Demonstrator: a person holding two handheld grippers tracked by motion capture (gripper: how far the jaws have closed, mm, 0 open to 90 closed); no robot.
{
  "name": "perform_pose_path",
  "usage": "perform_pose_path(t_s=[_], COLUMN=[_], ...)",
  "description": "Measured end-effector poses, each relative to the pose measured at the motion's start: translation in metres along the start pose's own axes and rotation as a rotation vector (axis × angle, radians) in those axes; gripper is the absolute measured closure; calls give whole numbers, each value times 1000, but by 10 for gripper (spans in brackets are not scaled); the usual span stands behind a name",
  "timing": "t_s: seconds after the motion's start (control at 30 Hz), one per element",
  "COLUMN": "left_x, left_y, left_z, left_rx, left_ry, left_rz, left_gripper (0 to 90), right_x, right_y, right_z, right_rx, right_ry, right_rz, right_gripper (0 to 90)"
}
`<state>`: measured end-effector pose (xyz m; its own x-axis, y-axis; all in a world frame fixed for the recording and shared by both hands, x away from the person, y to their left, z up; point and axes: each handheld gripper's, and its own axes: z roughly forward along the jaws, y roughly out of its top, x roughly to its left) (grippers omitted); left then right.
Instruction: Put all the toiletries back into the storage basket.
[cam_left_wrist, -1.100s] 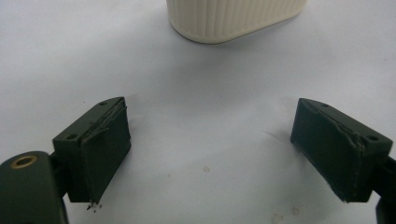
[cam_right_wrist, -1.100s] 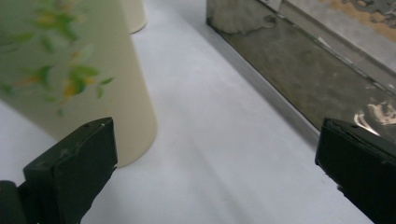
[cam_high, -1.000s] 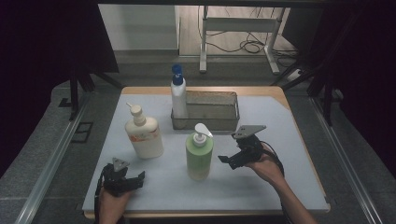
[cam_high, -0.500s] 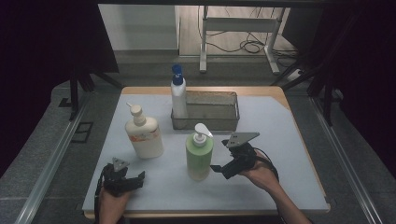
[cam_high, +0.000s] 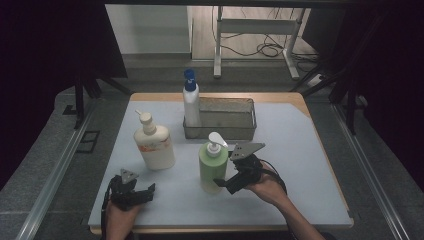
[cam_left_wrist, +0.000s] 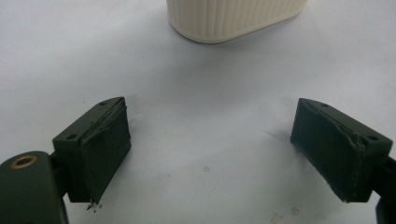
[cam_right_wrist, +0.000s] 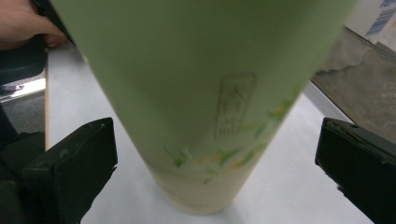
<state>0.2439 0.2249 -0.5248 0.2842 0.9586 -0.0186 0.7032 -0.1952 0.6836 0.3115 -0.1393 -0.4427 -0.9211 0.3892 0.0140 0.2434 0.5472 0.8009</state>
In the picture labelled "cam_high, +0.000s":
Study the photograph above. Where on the black metal stand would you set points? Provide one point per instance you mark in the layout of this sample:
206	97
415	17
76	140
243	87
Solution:
350	106
80	100

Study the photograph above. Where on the white cabinet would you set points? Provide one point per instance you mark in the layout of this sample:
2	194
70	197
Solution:
150	30

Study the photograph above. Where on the person's left hand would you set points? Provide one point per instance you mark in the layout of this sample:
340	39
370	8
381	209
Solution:
121	220

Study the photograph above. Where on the white spray bottle blue cap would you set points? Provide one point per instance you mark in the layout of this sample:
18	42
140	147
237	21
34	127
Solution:
191	106

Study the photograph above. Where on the person's right hand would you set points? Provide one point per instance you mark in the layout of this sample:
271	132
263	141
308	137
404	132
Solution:
266	190

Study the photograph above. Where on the black curtain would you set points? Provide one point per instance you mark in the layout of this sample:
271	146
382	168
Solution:
393	83
40	66

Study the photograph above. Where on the aluminium rail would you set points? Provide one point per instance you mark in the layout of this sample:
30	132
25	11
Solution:
370	173
50	186

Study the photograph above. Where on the light blue table mat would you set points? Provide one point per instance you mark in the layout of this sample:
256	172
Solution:
293	166

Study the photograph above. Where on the cream pump bottle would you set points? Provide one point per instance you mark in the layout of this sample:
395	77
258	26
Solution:
155	146

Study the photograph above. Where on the white desk frame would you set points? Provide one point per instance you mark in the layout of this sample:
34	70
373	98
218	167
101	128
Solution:
256	26

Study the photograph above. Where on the grey metal basket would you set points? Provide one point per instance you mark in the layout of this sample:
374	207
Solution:
230	125

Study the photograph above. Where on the white power strip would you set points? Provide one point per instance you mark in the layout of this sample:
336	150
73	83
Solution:
316	80

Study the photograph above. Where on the green pump bottle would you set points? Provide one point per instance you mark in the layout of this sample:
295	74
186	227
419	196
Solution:
213	166

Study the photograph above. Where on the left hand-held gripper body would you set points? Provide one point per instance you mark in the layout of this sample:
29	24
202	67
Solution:
125	193

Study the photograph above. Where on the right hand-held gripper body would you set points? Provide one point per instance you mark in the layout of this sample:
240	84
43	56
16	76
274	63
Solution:
248	166

